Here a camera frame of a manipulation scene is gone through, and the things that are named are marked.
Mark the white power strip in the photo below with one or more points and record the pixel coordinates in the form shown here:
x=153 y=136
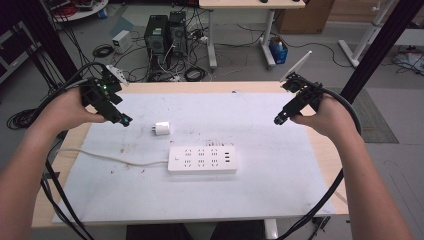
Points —
x=201 y=159

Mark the black metal frame post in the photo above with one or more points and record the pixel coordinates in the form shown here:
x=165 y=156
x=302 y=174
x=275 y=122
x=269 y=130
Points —
x=50 y=36
x=380 y=46

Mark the brown cardboard box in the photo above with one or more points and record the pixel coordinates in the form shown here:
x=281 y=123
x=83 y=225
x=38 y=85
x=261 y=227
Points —
x=305 y=16

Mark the white plug adapter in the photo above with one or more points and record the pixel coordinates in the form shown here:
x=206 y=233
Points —
x=162 y=128

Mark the grey floor mat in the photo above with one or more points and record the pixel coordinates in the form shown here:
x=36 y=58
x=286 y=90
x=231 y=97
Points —
x=375 y=123

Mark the black computer tower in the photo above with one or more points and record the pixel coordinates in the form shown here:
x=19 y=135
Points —
x=156 y=40
x=177 y=33

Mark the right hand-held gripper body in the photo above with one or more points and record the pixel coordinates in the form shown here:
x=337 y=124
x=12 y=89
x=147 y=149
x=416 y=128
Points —
x=306 y=91

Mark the person's right hand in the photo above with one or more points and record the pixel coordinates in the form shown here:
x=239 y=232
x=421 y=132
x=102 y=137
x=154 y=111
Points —
x=330 y=118

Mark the round white table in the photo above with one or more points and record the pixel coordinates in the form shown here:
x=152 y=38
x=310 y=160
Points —
x=83 y=13

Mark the blue storage bin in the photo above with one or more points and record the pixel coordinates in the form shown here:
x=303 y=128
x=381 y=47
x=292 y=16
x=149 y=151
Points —
x=278 y=53

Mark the white metal stand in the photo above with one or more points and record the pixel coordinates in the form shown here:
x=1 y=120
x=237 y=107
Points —
x=365 y=40

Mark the person's left hand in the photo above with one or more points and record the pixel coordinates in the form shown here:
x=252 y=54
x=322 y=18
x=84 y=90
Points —
x=65 y=110

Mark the white table leg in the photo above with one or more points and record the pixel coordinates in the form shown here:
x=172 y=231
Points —
x=271 y=230

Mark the small white box device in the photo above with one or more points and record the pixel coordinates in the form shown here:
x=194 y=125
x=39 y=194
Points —
x=121 y=40

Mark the white table mat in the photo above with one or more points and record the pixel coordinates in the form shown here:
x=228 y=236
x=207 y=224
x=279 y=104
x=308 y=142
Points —
x=253 y=140

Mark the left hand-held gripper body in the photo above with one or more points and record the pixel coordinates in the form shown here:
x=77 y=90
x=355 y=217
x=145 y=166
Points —
x=100 y=91

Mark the wooden desk with white legs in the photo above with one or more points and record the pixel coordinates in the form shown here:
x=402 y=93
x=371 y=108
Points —
x=250 y=4

